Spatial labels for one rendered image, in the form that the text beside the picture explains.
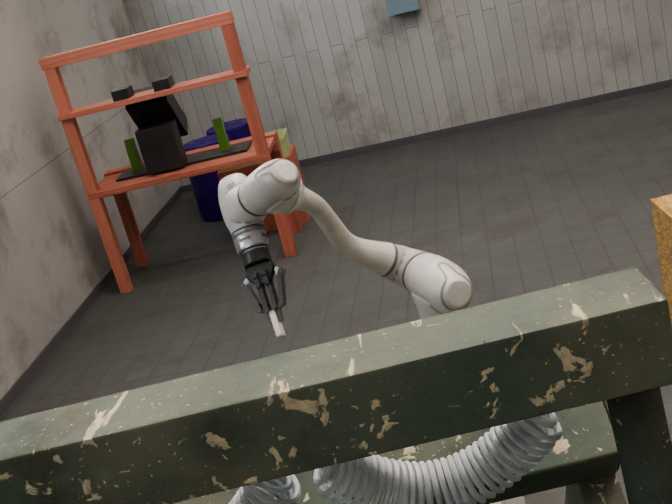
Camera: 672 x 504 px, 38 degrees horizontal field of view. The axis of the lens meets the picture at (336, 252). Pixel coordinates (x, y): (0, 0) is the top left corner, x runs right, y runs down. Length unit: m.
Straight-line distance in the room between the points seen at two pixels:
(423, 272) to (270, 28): 8.52
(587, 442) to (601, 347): 0.48
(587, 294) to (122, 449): 0.52
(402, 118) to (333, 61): 1.00
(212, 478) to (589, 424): 0.66
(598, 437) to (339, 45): 9.65
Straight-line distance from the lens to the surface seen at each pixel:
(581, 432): 1.52
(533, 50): 10.99
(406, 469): 1.18
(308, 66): 11.06
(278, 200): 2.44
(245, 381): 1.07
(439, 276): 2.64
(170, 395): 1.09
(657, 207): 4.10
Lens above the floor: 2.64
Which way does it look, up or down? 19 degrees down
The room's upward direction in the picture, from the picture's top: 15 degrees counter-clockwise
